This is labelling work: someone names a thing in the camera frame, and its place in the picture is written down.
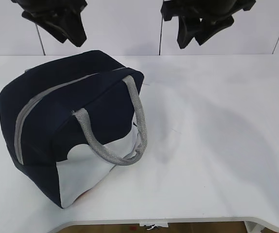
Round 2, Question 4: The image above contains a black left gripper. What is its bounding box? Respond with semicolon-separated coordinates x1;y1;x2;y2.
12;0;87;47

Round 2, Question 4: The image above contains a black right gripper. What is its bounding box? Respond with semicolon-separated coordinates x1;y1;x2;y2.
160;0;256;49

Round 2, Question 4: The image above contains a navy blue lunch bag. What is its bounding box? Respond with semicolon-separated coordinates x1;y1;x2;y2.
0;50;147;208

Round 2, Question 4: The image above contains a white paper scrap under table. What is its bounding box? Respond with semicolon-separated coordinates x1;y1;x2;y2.
139;221;169;231

